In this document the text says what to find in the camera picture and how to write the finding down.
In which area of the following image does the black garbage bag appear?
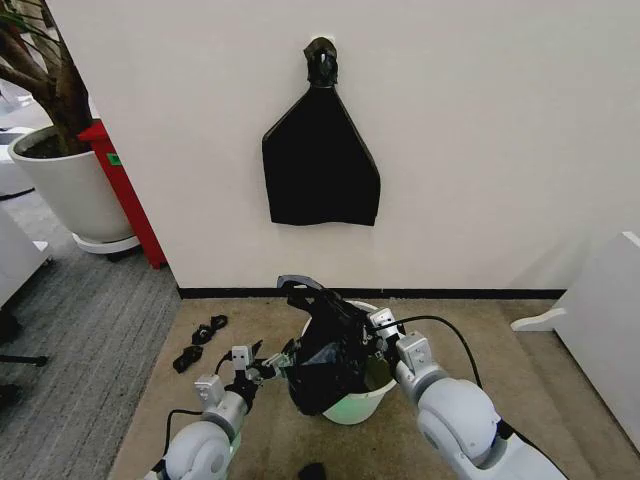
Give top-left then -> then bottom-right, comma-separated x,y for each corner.
276,273 -> 397,417

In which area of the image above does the white round trash bin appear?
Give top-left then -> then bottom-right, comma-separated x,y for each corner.
287,299 -> 404,426

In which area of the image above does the beige floor mat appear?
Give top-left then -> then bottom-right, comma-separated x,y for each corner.
106,297 -> 640,480

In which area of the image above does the black baseboard strip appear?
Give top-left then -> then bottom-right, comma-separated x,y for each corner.
177,286 -> 571,301

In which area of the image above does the white cabinet foot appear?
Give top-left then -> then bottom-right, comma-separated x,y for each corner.
510,306 -> 569,333

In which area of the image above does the white wheeled pot base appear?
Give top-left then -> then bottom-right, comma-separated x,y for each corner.
72,232 -> 143,263

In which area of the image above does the red stand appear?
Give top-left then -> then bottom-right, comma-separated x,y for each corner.
76,117 -> 169,272

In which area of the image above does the white cabinet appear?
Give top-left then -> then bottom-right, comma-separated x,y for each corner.
551,230 -> 640,454

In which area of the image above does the black office chair base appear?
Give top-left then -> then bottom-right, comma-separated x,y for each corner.
0,308 -> 50,409

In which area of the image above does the white plant pot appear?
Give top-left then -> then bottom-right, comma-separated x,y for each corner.
9,124 -> 134,244

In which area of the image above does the white low furniture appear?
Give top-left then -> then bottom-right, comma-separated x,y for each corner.
0,203 -> 52,307

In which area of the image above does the white background furniture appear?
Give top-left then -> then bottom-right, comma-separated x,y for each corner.
0,78 -> 37,199

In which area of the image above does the brown plant trunk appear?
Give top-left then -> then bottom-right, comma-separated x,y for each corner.
0,0 -> 94,154

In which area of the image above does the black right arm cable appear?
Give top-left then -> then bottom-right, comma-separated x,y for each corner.
367,314 -> 517,442

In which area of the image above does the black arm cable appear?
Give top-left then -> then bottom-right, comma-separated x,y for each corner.
367,314 -> 517,442
163,349 -> 237,446

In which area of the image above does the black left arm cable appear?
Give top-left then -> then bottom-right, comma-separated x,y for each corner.
163,349 -> 237,446

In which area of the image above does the black bag hanging on wall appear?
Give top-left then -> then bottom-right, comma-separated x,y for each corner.
261,35 -> 382,228

